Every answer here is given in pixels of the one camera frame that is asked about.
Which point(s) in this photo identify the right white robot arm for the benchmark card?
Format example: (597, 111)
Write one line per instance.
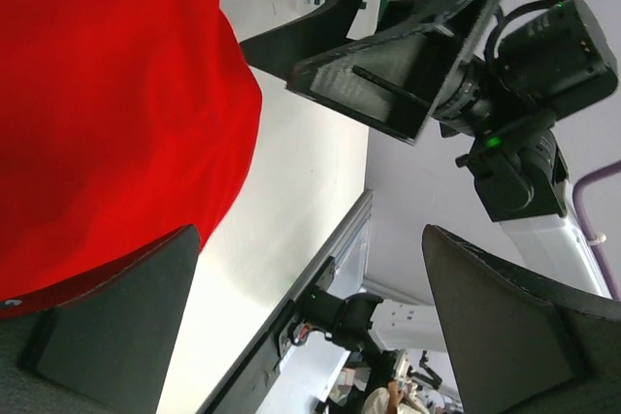
(522, 180)

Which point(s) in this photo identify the red t shirt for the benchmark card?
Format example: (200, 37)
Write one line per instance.
(121, 120)

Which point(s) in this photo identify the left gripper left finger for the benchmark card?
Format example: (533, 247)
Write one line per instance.
(108, 351)

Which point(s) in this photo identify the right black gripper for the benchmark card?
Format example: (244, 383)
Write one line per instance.
(547, 55)

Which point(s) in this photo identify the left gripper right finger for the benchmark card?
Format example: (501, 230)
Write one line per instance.
(520, 342)

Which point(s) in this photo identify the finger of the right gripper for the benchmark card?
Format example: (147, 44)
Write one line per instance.
(277, 51)

